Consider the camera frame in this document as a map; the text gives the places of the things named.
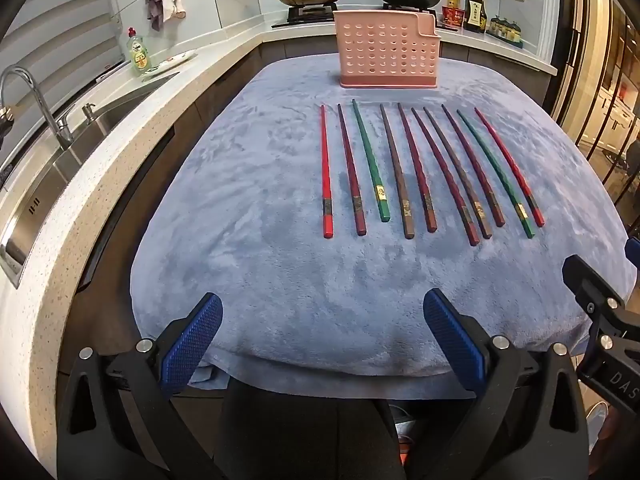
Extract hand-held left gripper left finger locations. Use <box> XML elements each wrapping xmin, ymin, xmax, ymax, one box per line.
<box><xmin>56</xmin><ymin>292</ymin><xmax>224</xmax><ymax>480</ymax></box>

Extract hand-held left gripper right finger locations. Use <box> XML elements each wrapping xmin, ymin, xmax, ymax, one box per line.
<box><xmin>415</xmin><ymin>288</ymin><xmax>590</xmax><ymax>480</ymax></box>

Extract green chopstick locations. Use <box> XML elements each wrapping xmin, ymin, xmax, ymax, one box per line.
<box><xmin>351</xmin><ymin>98</ymin><xmax>392</xmax><ymax>223</ymax></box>
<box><xmin>457</xmin><ymin>108</ymin><xmax>536</xmax><ymax>239</ymax></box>

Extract dark red chopstick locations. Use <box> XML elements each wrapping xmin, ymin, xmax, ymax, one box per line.
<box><xmin>397</xmin><ymin>102</ymin><xmax>438</xmax><ymax>234</ymax></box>
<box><xmin>337</xmin><ymin>103</ymin><xmax>367</xmax><ymax>237</ymax></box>
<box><xmin>410</xmin><ymin>107</ymin><xmax>480</xmax><ymax>247</ymax></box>
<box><xmin>441</xmin><ymin>103</ymin><xmax>506</xmax><ymax>227</ymax></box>

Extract brown chopstick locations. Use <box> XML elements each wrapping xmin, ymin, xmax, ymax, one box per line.
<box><xmin>379</xmin><ymin>103</ymin><xmax>416</xmax><ymax>239</ymax></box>
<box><xmin>423</xmin><ymin>106</ymin><xmax>494</xmax><ymax>240</ymax></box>

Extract pink perforated utensil holder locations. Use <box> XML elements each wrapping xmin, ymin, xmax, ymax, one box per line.
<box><xmin>333</xmin><ymin>9</ymin><xmax>442</xmax><ymax>90</ymax></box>

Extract blue fleece blanket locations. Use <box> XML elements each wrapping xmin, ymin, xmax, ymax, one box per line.
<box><xmin>129</xmin><ymin>52</ymin><xmax>638</xmax><ymax>401</ymax></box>

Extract metal framed glass door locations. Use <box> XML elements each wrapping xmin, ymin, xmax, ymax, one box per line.
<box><xmin>547</xmin><ymin>0</ymin><xmax>640</xmax><ymax>221</ymax></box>

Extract stainless steel sink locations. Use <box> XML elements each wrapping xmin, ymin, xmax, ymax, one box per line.
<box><xmin>0</xmin><ymin>71</ymin><xmax>181</xmax><ymax>288</ymax></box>

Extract seasoning jar set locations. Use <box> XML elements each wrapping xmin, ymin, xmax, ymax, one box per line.
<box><xmin>487</xmin><ymin>14</ymin><xmax>525</xmax><ymax>49</ymax></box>

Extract chrome kitchen faucet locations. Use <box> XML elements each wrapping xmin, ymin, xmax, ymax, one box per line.
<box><xmin>0</xmin><ymin>66</ymin><xmax>77</xmax><ymax>152</ymax></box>

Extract dark soy sauce bottle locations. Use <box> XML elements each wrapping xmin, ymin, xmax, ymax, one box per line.
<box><xmin>463</xmin><ymin>0</ymin><xmax>489</xmax><ymax>35</ymax></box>

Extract white patterned plate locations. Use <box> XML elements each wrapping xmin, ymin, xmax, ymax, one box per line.
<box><xmin>143</xmin><ymin>49</ymin><xmax>199</xmax><ymax>69</ymax></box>

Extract green dish soap bottle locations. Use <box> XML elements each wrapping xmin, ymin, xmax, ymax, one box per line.
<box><xmin>127</xmin><ymin>27</ymin><xmax>154</xmax><ymax>77</ymax></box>

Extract white window blinds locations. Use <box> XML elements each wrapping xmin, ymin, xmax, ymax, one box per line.
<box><xmin>0</xmin><ymin>0</ymin><xmax>128</xmax><ymax>96</ymax></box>

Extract black gas stove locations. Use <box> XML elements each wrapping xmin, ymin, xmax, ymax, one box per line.
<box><xmin>271</xmin><ymin>3</ymin><xmax>459</xmax><ymax>30</ymax></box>

